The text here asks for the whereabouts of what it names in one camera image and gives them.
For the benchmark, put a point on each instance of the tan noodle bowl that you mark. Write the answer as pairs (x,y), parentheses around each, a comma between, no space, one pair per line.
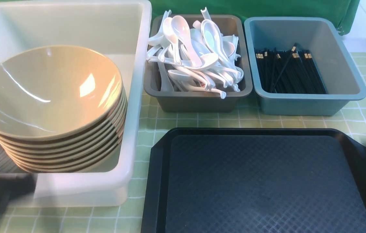
(52,91)

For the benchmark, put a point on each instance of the green checkered tablecloth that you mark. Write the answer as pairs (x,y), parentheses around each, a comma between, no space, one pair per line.
(154,123)

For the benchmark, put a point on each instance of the stack of tan bowls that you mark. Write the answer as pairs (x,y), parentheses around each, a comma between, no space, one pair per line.
(79,152)

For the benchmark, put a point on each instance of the blue plastic chopstick bin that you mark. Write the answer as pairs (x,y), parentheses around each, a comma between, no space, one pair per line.
(335,65)

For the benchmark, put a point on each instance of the pile of black chopsticks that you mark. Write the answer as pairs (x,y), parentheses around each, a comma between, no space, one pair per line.
(292,71)

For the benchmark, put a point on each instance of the black serving tray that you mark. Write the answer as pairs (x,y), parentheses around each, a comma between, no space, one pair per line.
(254,180)

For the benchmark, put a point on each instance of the green backdrop cloth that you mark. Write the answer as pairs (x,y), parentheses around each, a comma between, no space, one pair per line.
(340,12)

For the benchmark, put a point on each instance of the grey plastic spoon bin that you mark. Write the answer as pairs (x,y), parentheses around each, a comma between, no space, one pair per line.
(204,101)

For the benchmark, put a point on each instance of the white plastic dish tub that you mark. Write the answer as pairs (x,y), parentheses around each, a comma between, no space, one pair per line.
(116,28)

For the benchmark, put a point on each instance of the pile of white spoons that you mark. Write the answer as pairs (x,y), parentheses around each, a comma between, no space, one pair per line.
(197,58)

